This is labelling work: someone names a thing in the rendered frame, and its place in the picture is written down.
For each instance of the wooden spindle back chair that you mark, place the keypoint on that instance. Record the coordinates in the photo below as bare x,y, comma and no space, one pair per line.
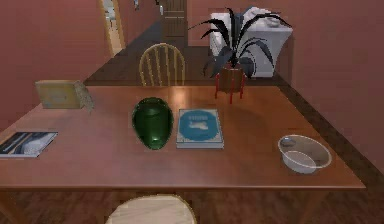
162,65

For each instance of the pale wooden chair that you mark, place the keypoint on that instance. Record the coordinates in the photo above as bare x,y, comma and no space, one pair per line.
151,210

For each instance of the brown wooden table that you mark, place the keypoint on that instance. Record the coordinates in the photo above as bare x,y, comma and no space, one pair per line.
233,166

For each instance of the dark photo magazine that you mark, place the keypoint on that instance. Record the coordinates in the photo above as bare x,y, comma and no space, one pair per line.
25,144

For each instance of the tan cardboard box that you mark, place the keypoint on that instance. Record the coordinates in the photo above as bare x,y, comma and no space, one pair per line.
58,95

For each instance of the green glass vase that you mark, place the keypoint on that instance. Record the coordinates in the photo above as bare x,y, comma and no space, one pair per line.
152,123

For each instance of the dark leafed potted plant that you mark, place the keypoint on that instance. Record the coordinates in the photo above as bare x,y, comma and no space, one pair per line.
233,53

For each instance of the pale wooden door frame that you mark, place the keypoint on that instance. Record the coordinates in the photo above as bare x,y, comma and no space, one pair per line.
113,25

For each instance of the blue hardcover book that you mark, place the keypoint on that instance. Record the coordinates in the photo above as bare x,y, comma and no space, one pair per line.
199,128

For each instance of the dark wooden door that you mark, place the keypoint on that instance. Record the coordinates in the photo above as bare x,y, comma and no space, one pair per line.
173,18

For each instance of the clear glass bowl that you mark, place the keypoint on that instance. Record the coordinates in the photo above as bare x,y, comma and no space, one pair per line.
304,154

